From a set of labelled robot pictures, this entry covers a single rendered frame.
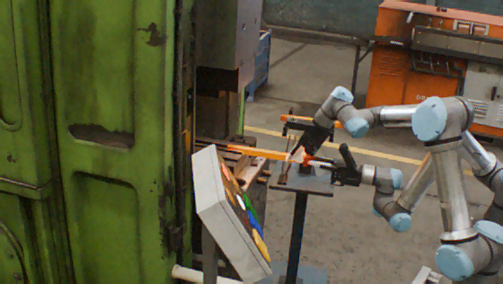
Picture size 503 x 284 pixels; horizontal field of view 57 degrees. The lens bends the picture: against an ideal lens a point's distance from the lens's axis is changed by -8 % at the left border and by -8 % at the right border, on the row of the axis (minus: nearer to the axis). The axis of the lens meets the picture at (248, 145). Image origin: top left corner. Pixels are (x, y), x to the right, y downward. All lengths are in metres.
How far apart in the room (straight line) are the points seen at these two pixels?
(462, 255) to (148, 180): 1.01
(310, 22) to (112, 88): 8.13
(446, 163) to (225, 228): 0.65
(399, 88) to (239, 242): 4.27
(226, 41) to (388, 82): 3.83
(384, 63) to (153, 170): 4.00
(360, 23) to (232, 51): 7.83
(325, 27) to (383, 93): 4.34
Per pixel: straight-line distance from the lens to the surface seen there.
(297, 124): 1.85
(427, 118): 1.44
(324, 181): 2.38
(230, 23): 1.67
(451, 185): 1.47
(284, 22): 9.78
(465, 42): 5.13
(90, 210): 1.95
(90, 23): 1.68
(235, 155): 1.94
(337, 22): 9.51
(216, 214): 1.23
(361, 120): 1.74
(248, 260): 1.33
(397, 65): 5.33
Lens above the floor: 1.80
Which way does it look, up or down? 23 degrees down
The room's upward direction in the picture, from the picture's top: 4 degrees clockwise
